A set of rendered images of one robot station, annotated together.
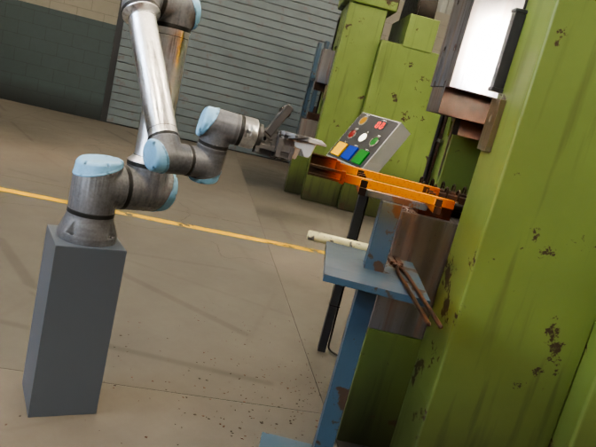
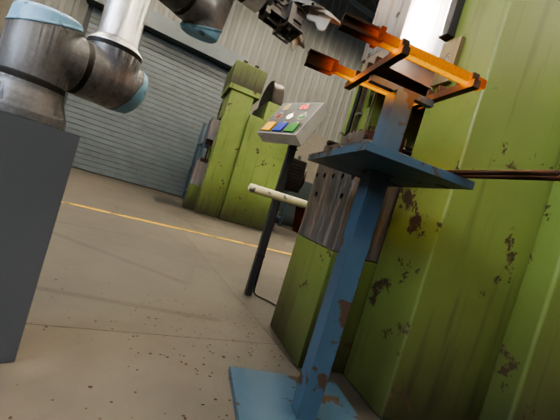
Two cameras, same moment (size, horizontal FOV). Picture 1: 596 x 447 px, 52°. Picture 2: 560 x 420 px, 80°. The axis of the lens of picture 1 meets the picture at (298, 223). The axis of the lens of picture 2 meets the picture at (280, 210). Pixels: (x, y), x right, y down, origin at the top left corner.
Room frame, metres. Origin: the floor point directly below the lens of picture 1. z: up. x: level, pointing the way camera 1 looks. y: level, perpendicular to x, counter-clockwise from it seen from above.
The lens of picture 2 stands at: (0.93, 0.22, 0.58)
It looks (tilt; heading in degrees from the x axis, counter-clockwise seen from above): 1 degrees down; 345
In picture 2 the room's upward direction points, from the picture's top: 17 degrees clockwise
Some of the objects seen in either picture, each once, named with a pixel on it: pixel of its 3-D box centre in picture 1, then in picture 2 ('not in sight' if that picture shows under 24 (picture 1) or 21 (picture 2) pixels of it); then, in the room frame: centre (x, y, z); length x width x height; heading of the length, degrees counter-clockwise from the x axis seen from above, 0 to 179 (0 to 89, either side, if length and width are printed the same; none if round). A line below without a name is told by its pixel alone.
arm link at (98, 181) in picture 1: (98, 183); (45, 47); (1.93, 0.66, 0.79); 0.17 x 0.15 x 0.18; 133
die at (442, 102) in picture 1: (488, 113); (411, 80); (2.36, -0.59, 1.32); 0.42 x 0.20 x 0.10; 94
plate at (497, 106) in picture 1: (490, 125); (447, 62); (2.04, -0.53, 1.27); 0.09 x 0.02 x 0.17; 4
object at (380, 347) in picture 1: (413, 377); (351, 304); (2.31, -0.61, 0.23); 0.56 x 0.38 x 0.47; 94
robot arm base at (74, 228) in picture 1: (89, 223); (25, 98); (1.92, 0.67, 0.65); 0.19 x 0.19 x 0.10
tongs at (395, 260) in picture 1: (410, 286); (436, 173); (1.68, -0.35, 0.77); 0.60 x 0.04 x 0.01; 4
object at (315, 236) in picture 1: (354, 245); (287, 198); (2.68, -0.27, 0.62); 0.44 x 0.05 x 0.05; 94
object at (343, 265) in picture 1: (372, 270); (377, 169); (1.80, -0.26, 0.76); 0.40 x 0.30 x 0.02; 179
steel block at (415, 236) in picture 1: (446, 272); (380, 209); (2.31, -0.61, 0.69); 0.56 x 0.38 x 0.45; 94
